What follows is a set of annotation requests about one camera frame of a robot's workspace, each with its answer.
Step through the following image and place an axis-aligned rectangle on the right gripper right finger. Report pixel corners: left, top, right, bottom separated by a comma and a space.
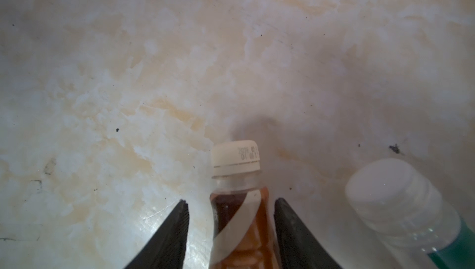
274, 198, 341, 269

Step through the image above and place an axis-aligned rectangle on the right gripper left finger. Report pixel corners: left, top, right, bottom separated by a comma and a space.
125, 200, 189, 269

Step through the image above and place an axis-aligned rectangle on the brown coffee bottle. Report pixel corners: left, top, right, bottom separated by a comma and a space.
209, 140, 280, 269

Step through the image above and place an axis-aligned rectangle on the clear bottle green label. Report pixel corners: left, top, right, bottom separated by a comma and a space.
345, 158, 475, 269

